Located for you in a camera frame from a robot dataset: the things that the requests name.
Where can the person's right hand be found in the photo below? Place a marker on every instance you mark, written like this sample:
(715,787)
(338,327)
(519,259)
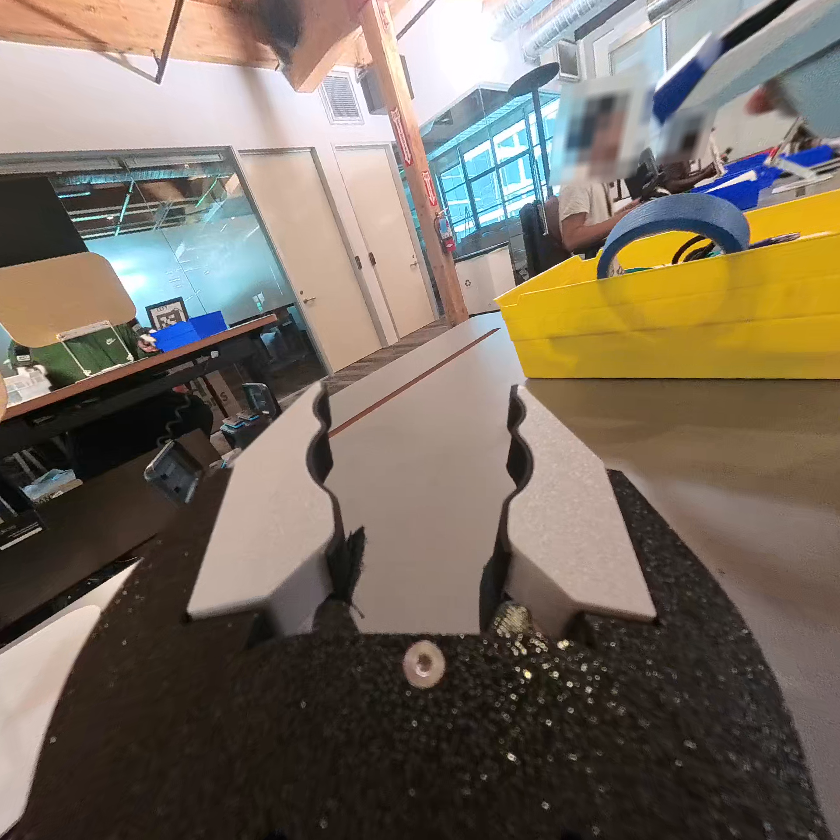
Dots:
(764,102)

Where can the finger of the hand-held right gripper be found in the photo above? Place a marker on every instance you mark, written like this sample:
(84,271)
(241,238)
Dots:
(787,46)
(817,98)

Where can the yellow plastic bin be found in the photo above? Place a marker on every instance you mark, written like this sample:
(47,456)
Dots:
(656,328)

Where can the black disc on pole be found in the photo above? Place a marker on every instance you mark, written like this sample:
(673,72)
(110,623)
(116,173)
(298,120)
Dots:
(533,75)

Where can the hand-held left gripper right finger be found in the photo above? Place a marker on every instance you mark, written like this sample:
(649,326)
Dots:
(577,525)

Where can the white recycling cabinet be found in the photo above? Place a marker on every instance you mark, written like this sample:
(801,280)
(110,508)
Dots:
(485,279)

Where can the wood edged desk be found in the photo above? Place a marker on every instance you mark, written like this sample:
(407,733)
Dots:
(253,326)

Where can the blue masking tape roll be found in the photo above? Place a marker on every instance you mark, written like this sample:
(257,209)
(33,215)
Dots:
(676,220)

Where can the blue plastic bin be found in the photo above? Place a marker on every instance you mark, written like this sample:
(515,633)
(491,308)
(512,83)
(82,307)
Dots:
(197,331)
(807,161)

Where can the black wall speaker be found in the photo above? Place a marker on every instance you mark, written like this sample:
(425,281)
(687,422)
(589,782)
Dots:
(384,85)

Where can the black office chair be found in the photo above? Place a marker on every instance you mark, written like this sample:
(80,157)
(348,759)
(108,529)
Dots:
(535,239)

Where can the cardboard box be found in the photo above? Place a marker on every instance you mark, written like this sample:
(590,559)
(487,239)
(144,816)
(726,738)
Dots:
(211,397)

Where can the black white marker sign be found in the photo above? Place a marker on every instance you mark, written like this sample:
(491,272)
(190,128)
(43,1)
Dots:
(167,316)

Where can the wall vent grille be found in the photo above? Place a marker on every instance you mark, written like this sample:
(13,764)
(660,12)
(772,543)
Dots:
(341,98)

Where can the black charger case with display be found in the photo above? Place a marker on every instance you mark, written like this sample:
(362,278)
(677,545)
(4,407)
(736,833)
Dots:
(174,472)

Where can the red fire extinguisher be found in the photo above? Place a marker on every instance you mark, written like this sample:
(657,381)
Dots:
(446,233)

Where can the wooden post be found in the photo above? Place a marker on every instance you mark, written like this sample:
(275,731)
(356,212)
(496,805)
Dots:
(420,197)

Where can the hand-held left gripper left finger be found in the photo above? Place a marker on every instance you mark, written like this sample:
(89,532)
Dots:
(269,512)

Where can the white door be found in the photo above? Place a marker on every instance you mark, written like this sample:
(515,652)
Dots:
(295,262)
(387,249)

